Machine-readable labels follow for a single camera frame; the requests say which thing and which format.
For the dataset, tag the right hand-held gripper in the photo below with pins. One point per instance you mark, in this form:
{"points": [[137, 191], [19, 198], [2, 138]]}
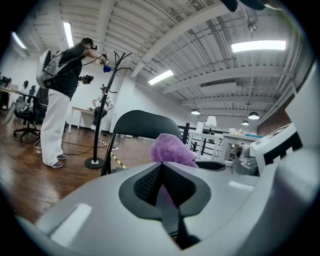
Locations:
{"points": [[272, 142]]}

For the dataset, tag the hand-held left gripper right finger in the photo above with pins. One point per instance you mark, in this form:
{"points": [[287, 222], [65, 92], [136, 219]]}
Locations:
{"points": [[237, 212]]}

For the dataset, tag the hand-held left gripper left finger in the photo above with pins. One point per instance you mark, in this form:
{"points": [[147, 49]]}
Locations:
{"points": [[100, 200]]}

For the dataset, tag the purple cloth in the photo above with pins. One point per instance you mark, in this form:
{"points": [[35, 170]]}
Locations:
{"points": [[170, 150]]}

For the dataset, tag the black folding chair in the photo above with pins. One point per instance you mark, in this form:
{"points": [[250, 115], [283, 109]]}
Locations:
{"points": [[145, 123]]}

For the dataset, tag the black office chair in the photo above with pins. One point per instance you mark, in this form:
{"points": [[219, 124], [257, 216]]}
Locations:
{"points": [[26, 116]]}

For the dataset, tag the blue cloth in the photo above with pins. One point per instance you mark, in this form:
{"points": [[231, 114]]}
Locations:
{"points": [[107, 69]]}

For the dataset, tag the black pendant lamp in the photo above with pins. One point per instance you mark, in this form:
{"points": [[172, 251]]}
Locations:
{"points": [[253, 116], [245, 123], [195, 112]]}

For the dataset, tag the yellow black striped tape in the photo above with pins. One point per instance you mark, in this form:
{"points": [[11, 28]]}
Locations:
{"points": [[117, 160]]}

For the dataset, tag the white table lamp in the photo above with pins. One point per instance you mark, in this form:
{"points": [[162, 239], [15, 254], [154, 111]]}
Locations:
{"points": [[211, 121]]}

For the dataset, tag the white slatted table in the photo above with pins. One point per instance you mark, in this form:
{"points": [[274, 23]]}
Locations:
{"points": [[207, 137]]}

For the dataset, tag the black coat rack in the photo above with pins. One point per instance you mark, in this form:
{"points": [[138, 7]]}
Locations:
{"points": [[100, 120]]}

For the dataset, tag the black metal railing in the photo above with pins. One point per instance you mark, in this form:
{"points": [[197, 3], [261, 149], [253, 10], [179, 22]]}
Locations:
{"points": [[185, 132]]}

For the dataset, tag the ceiling light panel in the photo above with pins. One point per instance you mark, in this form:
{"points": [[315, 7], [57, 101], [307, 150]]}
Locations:
{"points": [[258, 46], [18, 40], [68, 33], [161, 77]]}

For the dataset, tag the wooden desk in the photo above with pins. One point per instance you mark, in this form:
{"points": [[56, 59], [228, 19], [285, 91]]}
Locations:
{"points": [[7, 90]]}

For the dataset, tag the grey backpack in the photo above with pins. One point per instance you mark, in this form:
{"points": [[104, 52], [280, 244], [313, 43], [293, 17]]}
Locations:
{"points": [[43, 67]]}

